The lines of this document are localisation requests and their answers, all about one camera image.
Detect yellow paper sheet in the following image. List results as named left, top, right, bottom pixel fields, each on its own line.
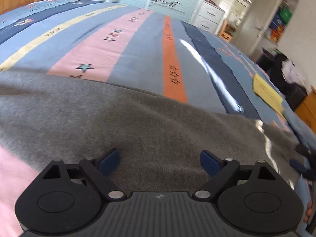
left=253, top=73, right=287, bottom=115

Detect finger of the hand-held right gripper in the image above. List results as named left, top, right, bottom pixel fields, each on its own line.
left=296, top=144, right=316, bottom=162
left=290, top=160, right=316, bottom=179

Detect wooden chair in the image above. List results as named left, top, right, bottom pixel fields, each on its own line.
left=218, top=21, right=237, bottom=42

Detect black jacket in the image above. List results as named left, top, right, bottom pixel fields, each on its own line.
left=271, top=54, right=290, bottom=95

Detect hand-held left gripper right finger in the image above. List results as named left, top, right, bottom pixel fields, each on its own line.
left=193, top=150, right=277, bottom=201

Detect orange snack packets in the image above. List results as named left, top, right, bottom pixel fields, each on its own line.
left=269, top=28, right=283, bottom=42

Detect white drawer cabinet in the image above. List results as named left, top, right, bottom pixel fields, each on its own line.
left=195, top=1, right=226, bottom=34

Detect grey knit pants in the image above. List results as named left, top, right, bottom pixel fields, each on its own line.
left=0, top=71, right=305, bottom=194

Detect person's right hand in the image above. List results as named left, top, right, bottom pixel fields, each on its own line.
left=304, top=200, right=315, bottom=224

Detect green bag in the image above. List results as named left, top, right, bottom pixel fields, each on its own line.
left=280, top=8, right=292, bottom=23

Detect pale lilac cloth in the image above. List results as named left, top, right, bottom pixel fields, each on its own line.
left=283, top=59, right=307, bottom=86

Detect wooden cabinet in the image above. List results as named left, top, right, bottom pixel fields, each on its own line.
left=295, top=86, right=316, bottom=134

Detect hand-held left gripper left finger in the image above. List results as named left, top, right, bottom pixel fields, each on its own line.
left=42, top=149, right=127, bottom=201

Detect blue bag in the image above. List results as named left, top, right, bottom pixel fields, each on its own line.
left=270, top=13, right=283, bottom=30

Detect striped bed sheet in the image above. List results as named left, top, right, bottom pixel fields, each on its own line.
left=0, top=0, right=316, bottom=237

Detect black armchair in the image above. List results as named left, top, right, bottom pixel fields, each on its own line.
left=257, top=48, right=308, bottom=111

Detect white door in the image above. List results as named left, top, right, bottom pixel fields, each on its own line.
left=237, top=0, right=284, bottom=57

